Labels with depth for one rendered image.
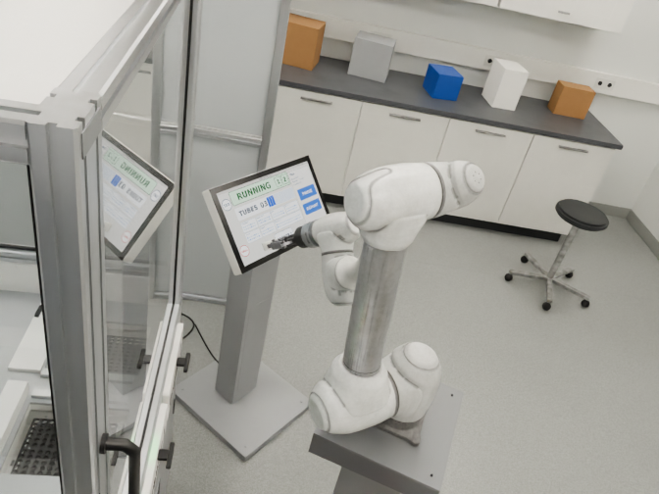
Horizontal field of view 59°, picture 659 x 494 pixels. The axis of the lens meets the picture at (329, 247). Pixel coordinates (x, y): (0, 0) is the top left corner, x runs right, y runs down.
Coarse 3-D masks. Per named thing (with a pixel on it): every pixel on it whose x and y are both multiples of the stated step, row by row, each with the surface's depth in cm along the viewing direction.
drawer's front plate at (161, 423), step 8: (160, 408) 154; (160, 416) 152; (160, 424) 150; (160, 432) 148; (160, 440) 147; (152, 448) 144; (160, 448) 151; (152, 456) 143; (152, 464) 141; (152, 472) 139; (144, 480) 137; (152, 480) 139; (144, 488) 135; (152, 488) 142
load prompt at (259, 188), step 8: (272, 176) 218; (280, 176) 222; (256, 184) 212; (264, 184) 215; (272, 184) 218; (280, 184) 221; (288, 184) 224; (232, 192) 204; (240, 192) 207; (248, 192) 209; (256, 192) 212; (264, 192) 214; (232, 200) 204; (240, 200) 206; (248, 200) 209
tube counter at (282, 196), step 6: (282, 192) 221; (288, 192) 223; (264, 198) 214; (270, 198) 216; (276, 198) 218; (282, 198) 221; (288, 198) 223; (264, 204) 214; (270, 204) 216; (276, 204) 218; (264, 210) 213
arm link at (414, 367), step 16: (400, 352) 162; (416, 352) 162; (432, 352) 164; (400, 368) 160; (416, 368) 159; (432, 368) 160; (400, 384) 159; (416, 384) 159; (432, 384) 161; (400, 400) 159; (416, 400) 161; (400, 416) 164; (416, 416) 168
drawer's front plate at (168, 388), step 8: (176, 336) 176; (176, 344) 174; (176, 352) 171; (176, 360) 169; (168, 368) 166; (176, 368) 173; (168, 376) 163; (176, 376) 178; (168, 384) 161; (168, 392) 159; (168, 400) 160; (168, 408) 162; (168, 416) 165
